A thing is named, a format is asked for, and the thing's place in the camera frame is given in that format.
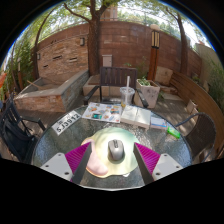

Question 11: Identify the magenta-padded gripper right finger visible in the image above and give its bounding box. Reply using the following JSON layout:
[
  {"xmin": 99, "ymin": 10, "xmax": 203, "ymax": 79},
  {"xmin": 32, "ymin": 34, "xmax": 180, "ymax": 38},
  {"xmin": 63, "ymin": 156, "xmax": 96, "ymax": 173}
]
[{"xmin": 133, "ymin": 142, "xmax": 184, "ymax": 185}]

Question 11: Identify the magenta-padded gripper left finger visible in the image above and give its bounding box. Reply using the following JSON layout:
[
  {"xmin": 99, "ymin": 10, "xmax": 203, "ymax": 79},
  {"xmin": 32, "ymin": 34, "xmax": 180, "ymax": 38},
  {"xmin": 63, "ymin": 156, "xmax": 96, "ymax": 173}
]
[{"xmin": 40, "ymin": 142, "xmax": 93, "ymax": 185}]

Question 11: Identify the grey computer mouse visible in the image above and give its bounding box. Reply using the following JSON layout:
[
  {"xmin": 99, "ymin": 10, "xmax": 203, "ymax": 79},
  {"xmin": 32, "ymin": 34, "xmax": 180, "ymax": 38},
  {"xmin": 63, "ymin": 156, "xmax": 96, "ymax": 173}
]
[{"xmin": 107, "ymin": 138, "xmax": 126, "ymax": 163}]

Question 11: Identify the green and pink mouse pad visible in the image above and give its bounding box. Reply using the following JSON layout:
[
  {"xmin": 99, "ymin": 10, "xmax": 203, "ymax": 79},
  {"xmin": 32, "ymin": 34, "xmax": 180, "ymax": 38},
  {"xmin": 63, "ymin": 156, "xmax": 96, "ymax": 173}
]
[{"xmin": 80, "ymin": 127, "xmax": 141, "ymax": 178}]

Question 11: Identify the small green packet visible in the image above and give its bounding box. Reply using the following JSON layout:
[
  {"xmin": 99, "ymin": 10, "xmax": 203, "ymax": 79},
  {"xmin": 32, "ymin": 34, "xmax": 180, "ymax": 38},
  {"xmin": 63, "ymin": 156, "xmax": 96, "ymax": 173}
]
[{"xmin": 166, "ymin": 126, "xmax": 182, "ymax": 140}]

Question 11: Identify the small blue booklet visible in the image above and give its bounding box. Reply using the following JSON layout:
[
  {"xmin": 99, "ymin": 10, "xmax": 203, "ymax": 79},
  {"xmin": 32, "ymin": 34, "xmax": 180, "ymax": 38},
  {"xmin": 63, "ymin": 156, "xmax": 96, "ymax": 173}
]
[{"xmin": 149, "ymin": 115, "xmax": 169, "ymax": 130}]

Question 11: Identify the white licence plate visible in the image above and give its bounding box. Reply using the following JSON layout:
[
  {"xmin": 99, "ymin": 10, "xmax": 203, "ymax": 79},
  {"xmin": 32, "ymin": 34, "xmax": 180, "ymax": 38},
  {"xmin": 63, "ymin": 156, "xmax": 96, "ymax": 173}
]
[{"xmin": 51, "ymin": 110, "xmax": 82, "ymax": 136}]

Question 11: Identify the dark wicker chair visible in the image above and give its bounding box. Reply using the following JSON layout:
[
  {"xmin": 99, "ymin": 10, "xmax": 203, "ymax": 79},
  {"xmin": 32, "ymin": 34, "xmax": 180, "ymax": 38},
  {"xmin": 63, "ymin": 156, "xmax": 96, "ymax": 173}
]
[{"xmin": 174, "ymin": 112, "xmax": 217, "ymax": 163}]

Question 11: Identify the black slatted chair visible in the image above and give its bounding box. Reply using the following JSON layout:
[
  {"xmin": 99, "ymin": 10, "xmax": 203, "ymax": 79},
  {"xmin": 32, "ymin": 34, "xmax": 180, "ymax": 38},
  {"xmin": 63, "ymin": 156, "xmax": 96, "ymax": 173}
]
[{"xmin": 0, "ymin": 94, "xmax": 47, "ymax": 164}]

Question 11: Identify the open white book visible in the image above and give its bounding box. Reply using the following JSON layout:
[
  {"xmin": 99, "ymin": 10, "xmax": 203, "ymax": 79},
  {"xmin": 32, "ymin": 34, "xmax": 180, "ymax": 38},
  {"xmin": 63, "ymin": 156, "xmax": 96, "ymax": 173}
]
[{"xmin": 120, "ymin": 105, "xmax": 153, "ymax": 130}]

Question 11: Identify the raised stone basin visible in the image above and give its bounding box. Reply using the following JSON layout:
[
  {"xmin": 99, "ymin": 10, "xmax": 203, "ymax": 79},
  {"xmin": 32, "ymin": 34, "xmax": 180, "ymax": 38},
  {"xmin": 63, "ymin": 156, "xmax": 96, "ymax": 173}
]
[{"xmin": 13, "ymin": 69, "xmax": 90, "ymax": 113}]

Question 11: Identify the colourful printed sheet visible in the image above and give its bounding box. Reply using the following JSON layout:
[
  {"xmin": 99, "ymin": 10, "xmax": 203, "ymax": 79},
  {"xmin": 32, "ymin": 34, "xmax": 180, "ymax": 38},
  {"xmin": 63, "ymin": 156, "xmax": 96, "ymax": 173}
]
[{"xmin": 81, "ymin": 101, "xmax": 123, "ymax": 124}]

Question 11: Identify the white stone planter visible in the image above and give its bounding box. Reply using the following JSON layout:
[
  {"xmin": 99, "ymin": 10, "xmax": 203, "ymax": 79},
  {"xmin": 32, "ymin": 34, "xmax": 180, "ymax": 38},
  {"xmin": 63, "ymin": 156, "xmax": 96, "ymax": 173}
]
[{"xmin": 134, "ymin": 78, "xmax": 161, "ymax": 109}]

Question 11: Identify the curved wooden bench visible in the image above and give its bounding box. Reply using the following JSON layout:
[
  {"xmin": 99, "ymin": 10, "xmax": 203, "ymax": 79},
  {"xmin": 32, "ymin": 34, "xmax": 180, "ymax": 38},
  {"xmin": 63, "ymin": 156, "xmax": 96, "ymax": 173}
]
[{"xmin": 169, "ymin": 71, "xmax": 224, "ymax": 148}]

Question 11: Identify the clear plastic cup with straw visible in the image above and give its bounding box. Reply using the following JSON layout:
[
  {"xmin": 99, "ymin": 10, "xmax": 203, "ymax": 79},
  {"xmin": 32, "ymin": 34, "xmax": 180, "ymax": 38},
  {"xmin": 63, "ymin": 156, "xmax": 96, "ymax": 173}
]
[{"xmin": 119, "ymin": 75, "xmax": 136, "ymax": 108}]

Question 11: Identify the beige concrete block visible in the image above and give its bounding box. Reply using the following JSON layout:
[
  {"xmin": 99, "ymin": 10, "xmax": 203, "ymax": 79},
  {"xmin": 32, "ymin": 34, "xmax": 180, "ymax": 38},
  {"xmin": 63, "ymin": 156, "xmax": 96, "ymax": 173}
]
[{"xmin": 82, "ymin": 74, "xmax": 102, "ymax": 98}]

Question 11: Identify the beige stone slab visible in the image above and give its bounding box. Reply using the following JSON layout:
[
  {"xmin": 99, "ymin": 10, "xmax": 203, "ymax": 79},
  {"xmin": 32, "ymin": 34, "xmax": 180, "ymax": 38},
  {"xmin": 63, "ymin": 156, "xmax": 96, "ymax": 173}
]
[{"xmin": 154, "ymin": 65, "xmax": 174, "ymax": 86}]

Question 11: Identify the dark wooden armchair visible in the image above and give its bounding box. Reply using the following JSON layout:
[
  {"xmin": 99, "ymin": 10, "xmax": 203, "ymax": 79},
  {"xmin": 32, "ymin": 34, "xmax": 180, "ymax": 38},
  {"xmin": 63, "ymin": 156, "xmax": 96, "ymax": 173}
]
[{"xmin": 83, "ymin": 66, "xmax": 149, "ymax": 108}]

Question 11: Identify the thin tree trunk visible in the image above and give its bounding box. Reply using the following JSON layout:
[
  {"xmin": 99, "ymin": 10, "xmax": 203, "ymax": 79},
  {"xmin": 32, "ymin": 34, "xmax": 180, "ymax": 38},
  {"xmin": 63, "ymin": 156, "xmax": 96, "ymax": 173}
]
[{"xmin": 164, "ymin": 6, "xmax": 190, "ymax": 76}]

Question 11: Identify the thick forked tree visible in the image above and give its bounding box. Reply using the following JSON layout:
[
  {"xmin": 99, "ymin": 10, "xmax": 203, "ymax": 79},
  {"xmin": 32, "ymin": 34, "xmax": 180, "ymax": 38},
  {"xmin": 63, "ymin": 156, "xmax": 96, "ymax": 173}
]
[{"xmin": 63, "ymin": 0, "xmax": 111, "ymax": 77}]

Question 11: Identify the wooden lamp post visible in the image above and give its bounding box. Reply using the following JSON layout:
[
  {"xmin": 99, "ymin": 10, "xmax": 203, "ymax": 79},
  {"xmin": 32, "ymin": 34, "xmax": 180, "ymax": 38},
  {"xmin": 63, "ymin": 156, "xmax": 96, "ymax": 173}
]
[{"xmin": 147, "ymin": 23, "xmax": 162, "ymax": 82}]

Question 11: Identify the grey wall box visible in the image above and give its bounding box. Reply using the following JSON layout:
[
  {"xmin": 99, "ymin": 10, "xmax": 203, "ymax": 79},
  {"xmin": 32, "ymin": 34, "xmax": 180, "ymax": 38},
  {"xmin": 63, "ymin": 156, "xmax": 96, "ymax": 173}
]
[{"xmin": 101, "ymin": 54, "xmax": 114, "ymax": 68}]

